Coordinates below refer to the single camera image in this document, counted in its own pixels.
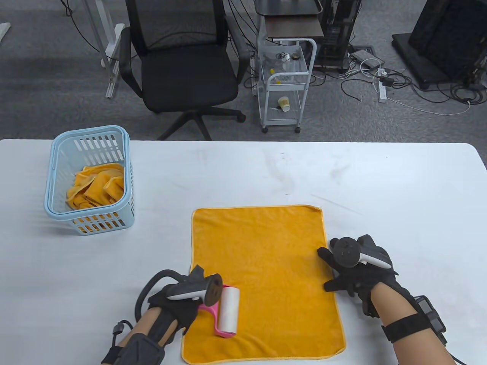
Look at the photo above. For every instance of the black computer tower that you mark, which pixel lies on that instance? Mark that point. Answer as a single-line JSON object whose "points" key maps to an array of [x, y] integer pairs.
{"points": [[338, 34]]}

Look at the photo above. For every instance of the small dark side table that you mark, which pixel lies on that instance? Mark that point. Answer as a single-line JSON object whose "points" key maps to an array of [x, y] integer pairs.
{"points": [[293, 26]]}

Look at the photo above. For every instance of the person's left hand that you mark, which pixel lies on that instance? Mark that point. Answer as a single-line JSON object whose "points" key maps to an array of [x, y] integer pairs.
{"points": [[182, 310]]}

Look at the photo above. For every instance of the black hand controller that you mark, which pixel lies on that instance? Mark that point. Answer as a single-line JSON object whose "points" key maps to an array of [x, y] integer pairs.
{"points": [[190, 291], [344, 251]]}

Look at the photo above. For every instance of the yellow square towel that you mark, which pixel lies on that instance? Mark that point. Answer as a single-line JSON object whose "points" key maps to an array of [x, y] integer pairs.
{"points": [[114, 188], [85, 182], [274, 258]]}

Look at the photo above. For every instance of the paper cup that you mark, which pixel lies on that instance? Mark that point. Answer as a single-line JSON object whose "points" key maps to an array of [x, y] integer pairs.
{"points": [[284, 103]]}

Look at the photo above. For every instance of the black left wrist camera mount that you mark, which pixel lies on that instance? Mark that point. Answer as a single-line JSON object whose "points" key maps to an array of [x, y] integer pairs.
{"points": [[140, 349]]}

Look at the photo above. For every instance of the light blue plastic basket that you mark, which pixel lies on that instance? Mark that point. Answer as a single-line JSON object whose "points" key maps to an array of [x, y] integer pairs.
{"points": [[64, 159]]}

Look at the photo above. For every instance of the black left hand controller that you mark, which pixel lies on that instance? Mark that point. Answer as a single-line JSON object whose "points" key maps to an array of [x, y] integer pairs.
{"points": [[190, 291]]}

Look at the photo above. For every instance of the black right hand controller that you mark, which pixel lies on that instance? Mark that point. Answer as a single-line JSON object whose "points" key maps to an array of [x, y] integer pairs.
{"points": [[344, 251]]}

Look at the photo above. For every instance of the black mesh office chair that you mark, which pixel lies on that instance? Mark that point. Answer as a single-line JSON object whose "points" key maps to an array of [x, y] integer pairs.
{"points": [[186, 76]]}

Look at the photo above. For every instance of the person's right hand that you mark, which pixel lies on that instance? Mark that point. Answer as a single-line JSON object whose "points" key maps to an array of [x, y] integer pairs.
{"points": [[357, 281]]}

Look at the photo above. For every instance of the grey power adapter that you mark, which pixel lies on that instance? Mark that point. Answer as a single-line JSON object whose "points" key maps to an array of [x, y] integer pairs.
{"points": [[365, 57]]}

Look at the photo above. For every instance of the white power strip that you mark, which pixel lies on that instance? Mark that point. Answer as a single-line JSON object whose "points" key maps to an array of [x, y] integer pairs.
{"points": [[382, 91]]}

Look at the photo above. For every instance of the black monitor stand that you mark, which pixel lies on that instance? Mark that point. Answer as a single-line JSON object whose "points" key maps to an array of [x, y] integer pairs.
{"points": [[437, 38]]}

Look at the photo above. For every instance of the white rolling cart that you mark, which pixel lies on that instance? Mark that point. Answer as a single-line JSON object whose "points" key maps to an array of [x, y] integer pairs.
{"points": [[285, 86]]}

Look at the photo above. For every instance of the white metal frame post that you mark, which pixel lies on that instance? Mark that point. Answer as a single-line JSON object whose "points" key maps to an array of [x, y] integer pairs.
{"points": [[114, 57]]}

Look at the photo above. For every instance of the pink lint roller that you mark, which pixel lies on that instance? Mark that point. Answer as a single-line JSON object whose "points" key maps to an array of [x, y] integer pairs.
{"points": [[228, 311]]}

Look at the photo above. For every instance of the white desk foot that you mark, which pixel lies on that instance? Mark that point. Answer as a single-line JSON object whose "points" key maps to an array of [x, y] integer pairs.
{"points": [[3, 32]]}

